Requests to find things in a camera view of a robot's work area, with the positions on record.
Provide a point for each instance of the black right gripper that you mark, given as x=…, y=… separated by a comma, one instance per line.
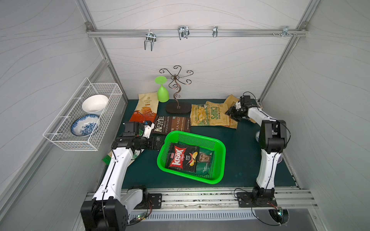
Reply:
x=234, y=112

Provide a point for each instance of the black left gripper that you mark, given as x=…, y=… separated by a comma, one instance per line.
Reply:
x=157, y=143

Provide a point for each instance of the green-label kettle chips bag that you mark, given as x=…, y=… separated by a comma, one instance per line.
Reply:
x=209, y=114

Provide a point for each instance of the black Krax chips bag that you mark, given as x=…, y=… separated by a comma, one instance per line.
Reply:
x=182, y=157

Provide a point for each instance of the green Real chips bag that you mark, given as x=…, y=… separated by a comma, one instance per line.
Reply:
x=205, y=158

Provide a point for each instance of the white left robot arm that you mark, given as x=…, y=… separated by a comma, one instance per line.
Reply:
x=108, y=210

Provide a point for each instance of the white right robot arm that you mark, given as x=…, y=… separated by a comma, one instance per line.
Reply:
x=273, y=138

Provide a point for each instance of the blue Sea Salt chips bag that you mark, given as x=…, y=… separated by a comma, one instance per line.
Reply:
x=231, y=100

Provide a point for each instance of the brown Kettle chips bag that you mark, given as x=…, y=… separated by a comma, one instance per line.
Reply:
x=167, y=124

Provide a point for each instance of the orange cheddar chips bag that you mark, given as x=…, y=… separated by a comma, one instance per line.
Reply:
x=146, y=109

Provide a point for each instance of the green plastic basket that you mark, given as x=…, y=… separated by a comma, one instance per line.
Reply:
x=217, y=167

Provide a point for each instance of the small blue patterned bowl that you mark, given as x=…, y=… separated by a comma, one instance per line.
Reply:
x=257, y=135

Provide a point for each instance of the dark metal ornament stand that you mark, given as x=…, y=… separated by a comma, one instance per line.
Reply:
x=176, y=84

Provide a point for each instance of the green plastic wine glass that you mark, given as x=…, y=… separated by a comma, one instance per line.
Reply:
x=162, y=93

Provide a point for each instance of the pink round bowl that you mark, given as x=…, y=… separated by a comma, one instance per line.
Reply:
x=280, y=159

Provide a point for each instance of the white ceramic bowl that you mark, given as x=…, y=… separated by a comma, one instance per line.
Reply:
x=95, y=104

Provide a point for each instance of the blue patterned ceramic bowl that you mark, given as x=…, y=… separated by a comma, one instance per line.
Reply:
x=85, y=125

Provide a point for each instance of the small metal hook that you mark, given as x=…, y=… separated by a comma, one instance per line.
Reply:
x=215, y=31

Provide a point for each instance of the metal corner hook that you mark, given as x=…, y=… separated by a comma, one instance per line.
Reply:
x=284, y=33

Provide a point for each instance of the metal clip hook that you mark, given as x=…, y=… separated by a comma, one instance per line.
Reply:
x=183, y=32

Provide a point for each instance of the metal double hook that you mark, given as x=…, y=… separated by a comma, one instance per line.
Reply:
x=150, y=38

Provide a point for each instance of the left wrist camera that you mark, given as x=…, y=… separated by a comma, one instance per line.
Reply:
x=148, y=127

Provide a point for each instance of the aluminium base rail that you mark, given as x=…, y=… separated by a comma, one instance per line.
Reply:
x=220, y=203

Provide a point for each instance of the white wire wall basket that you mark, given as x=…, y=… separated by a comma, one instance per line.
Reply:
x=59, y=132

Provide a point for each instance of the aluminium top rail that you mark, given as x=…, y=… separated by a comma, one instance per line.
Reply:
x=92, y=32

